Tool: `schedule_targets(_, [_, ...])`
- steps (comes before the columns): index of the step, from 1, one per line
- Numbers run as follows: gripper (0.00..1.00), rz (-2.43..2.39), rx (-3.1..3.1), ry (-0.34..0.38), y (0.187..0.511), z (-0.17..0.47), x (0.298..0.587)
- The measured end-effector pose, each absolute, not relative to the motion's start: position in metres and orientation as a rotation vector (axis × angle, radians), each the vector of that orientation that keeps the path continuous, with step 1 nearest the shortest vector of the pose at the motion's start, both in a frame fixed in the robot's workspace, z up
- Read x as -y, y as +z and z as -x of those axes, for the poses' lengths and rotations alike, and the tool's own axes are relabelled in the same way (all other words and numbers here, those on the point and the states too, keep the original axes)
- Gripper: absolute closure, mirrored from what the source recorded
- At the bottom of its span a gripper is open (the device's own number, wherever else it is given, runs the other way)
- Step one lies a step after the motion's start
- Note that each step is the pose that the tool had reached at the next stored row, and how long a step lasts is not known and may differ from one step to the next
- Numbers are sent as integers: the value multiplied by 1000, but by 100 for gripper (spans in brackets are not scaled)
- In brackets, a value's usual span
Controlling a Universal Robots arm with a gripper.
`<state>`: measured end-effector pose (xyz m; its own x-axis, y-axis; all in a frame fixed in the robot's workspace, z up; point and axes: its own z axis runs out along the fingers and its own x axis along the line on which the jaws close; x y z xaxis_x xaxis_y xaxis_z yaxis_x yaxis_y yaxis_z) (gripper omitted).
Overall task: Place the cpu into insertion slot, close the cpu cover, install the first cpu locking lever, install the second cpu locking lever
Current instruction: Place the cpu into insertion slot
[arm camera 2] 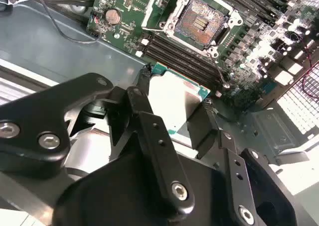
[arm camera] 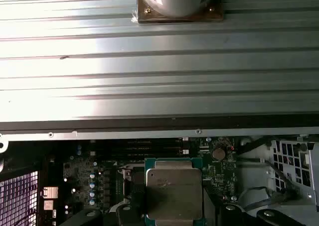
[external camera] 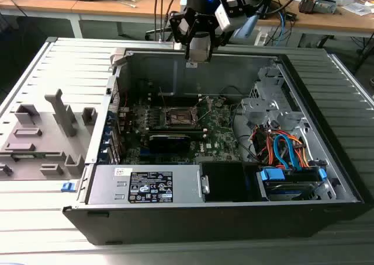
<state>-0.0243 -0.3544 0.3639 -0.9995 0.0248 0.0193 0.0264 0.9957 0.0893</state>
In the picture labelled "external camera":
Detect red black wire bundle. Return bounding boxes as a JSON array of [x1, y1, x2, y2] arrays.
[[250, 126, 271, 162]]

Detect silver CPU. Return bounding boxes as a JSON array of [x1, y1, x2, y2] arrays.
[[186, 38, 212, 63]]

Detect orange wire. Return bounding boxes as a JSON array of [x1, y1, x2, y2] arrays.
[[267, 129, 311, 169]]

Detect black upright box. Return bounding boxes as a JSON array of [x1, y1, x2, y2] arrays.
[[259, 0, 276, 20]]

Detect black graphics card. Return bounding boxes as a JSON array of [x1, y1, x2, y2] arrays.
[[147, 134, 192, 154]]

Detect grey metal part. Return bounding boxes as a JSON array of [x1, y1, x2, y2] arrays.
[[314, 0, 337, 15]]

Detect CPU socket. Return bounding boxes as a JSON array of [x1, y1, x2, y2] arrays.
[[162, 103, 203, 130]]

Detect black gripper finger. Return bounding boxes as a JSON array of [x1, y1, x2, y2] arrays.
[[169, 11, 196, 58], [196, 15, 233, 62]]

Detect black PC case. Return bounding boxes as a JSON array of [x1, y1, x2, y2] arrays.
[[62, 47, 371, 246]]

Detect blue room cable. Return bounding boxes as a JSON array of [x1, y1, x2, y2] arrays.
[[276, 8, 293, 47]]

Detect metal drive cage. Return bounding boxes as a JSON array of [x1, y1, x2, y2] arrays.
[[240, 66, 307, 131]]

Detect white paper sheet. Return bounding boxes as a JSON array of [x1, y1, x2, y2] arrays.
[[341, 1, 374, 17]]

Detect grey parts rack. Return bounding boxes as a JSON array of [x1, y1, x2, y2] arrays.
[[0, 88, 99, 182]]

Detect grey power supply unit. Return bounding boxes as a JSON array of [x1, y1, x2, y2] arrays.
[[86, 164, 211, 206]]

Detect blue wire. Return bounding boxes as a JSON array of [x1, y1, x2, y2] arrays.
[[273, 132, 303, 172]]

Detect hard disk blue carrier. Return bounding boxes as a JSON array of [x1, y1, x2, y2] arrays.
[[257, 165, 327, 202]]

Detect green motherboard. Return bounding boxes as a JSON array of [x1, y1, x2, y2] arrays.
[[118, 93, 244, 165]]

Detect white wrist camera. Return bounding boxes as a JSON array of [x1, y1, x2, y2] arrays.
[[214, 4, 234, 32]]

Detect wooden desk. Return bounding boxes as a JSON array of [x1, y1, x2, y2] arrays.
[[257, 0, 374, 48], [0, 0, 188, 38]]

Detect CPU cooler copper fins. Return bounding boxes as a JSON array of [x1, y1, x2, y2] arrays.
[[297, 0, 316, 15]]

